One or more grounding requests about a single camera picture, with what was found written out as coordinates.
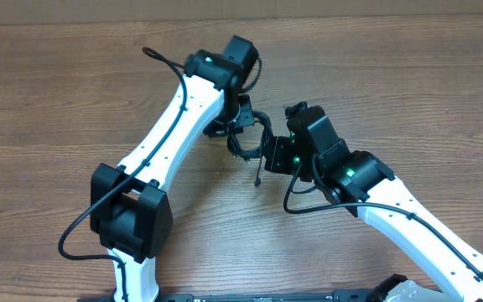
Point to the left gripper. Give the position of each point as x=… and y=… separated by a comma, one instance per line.
x=217, y=131

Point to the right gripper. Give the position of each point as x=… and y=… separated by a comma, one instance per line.
x=275, y=153

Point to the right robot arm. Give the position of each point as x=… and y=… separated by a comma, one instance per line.
x=370, y=190

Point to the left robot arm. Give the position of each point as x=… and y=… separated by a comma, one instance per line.
x=130, y=209

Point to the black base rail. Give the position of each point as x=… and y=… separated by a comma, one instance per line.
x=338, y=295

